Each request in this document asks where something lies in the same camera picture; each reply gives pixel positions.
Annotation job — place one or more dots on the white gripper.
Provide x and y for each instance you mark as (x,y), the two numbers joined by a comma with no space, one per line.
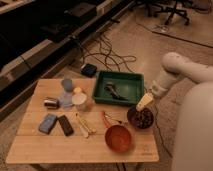
(159,87)

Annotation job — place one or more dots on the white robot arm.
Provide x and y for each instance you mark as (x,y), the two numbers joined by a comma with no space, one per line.
(193,146)

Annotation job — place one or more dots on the dark bowl with grapes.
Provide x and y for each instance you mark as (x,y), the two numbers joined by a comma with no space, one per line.
(140,119)

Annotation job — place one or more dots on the green plastic tray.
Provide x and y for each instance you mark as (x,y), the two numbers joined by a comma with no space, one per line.
(130,86)

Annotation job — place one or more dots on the dark tool in tray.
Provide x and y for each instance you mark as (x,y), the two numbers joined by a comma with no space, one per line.
(111,88)

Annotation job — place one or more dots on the black power adapter box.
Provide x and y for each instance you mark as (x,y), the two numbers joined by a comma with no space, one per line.
(88,70)

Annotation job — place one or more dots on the clear plastic cup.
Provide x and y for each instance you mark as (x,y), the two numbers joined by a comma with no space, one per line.
(79,100)

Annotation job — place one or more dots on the wooden tongs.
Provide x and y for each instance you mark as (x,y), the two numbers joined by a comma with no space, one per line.
(84,126)

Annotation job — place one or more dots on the small yellow ball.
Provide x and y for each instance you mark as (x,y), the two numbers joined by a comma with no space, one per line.
(77,90)

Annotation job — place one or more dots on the blue plastic cup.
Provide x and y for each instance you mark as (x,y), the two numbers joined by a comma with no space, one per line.
(67,84)

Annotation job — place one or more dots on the black rectangular block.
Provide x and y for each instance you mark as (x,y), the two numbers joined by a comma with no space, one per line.
(65,125)

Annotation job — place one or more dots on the wooden folding table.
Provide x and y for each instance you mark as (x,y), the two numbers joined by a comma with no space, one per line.
(32,147)

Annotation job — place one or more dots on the office chair base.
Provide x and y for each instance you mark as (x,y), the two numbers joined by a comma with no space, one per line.
(171,10)

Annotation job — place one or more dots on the silver metal can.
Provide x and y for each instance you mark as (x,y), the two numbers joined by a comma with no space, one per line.
(51,103)

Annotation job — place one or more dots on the blue sponge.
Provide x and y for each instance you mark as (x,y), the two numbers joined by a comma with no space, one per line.
(48,123)

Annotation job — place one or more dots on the black shelf unit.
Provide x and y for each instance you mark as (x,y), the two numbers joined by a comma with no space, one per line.
(38,36)

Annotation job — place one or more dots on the small red-handled utensil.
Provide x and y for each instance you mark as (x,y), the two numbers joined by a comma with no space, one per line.
(119,121)

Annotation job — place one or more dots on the red bowl with handle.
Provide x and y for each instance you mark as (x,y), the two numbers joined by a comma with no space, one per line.
(117,137)

